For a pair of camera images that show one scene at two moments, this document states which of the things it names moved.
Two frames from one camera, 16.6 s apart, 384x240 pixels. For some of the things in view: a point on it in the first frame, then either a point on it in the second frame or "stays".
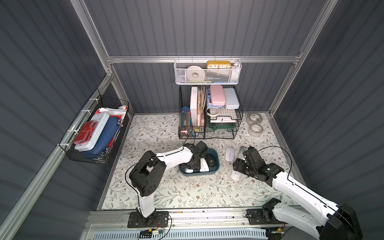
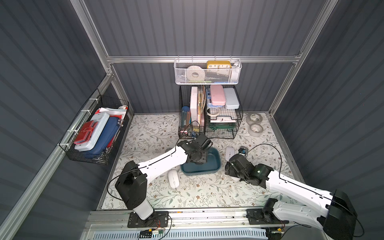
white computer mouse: (204, 166) → (173, 178)
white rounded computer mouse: (229, 153) stays
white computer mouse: (242, 149) stays
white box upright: (194, 106) stays
